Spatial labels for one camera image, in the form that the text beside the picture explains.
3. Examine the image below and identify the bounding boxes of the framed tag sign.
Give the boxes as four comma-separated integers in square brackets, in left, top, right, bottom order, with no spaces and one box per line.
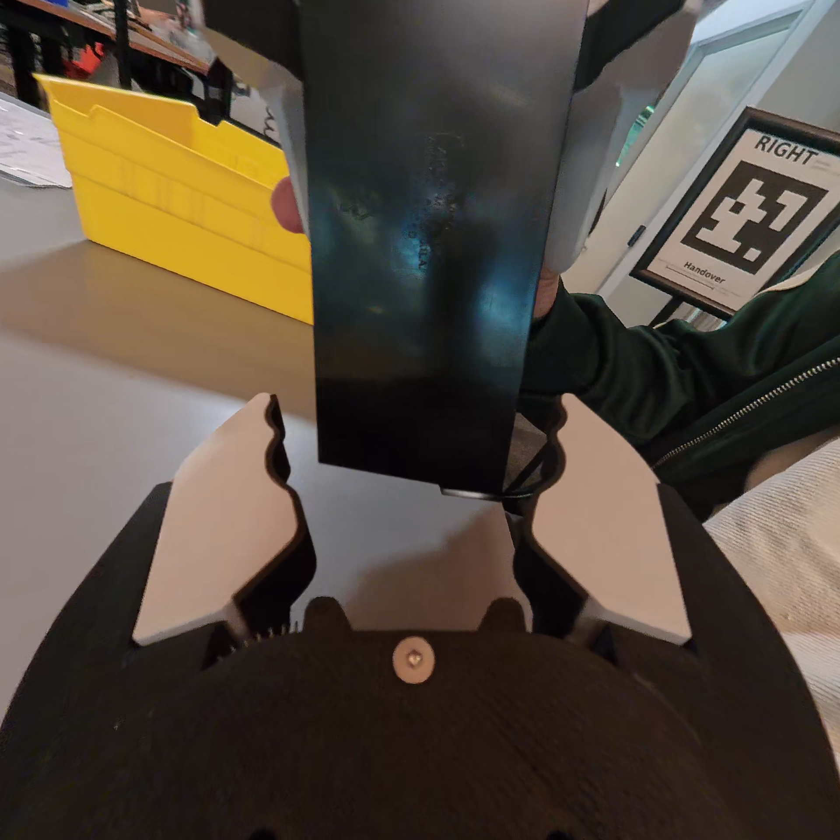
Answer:
[630,106,840,321]

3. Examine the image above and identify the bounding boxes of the yellow plastic bin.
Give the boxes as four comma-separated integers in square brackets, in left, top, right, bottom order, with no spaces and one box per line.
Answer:
[33,73,316,326]

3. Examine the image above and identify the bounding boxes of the black plate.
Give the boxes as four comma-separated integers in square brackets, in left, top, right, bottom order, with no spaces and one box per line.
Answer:
[298,0,589,500]

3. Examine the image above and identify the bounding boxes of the person's white ribbed top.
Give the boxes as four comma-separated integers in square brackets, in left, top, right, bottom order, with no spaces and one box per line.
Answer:
[702,436,840,762]

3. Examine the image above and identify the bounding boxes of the grey desk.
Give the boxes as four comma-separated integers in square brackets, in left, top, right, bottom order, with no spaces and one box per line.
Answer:
[0,92,536,719]

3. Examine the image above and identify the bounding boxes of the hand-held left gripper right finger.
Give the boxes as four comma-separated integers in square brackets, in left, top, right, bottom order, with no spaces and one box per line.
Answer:
[514,392,694,647]

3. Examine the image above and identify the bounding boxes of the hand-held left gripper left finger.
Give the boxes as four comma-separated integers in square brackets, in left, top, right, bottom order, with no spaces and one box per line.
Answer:
[131,392,318,651]

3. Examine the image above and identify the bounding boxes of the black tablet on arm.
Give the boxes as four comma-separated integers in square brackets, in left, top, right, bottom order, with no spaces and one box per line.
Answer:
[190,62,234,126]

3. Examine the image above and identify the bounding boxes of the person's right hand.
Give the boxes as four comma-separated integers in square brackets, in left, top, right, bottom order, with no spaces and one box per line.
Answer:
[271,176,563,320]

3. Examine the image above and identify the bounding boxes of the person's right forearm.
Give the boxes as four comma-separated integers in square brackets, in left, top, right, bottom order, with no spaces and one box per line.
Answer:
[521,252,840,454]

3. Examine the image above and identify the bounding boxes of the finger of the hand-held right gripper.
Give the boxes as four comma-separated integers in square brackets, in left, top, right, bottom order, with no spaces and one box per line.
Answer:
[543,0,706,275]
[203,26,311,236]

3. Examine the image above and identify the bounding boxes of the wooden background desk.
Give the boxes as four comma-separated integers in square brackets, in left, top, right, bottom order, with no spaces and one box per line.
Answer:
[0,0,214,93]

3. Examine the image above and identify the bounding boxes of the printed paper sheet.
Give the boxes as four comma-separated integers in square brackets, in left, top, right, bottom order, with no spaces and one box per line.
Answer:
[0,108,73,190]

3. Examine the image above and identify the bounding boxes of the orange cone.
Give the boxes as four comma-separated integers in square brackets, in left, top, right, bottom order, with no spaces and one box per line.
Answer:
[66,42,109,83]

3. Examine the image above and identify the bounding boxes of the person's green jacket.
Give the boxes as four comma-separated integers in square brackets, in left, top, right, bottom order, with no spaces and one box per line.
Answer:
[646,354,840,519]

